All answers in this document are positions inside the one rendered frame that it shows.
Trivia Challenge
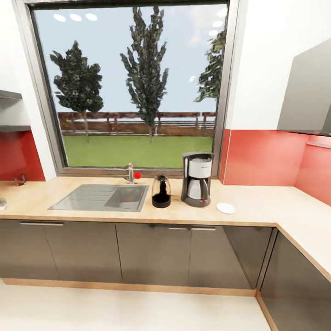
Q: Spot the saucer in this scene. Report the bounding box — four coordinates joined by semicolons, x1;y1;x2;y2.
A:
217;203;236;214

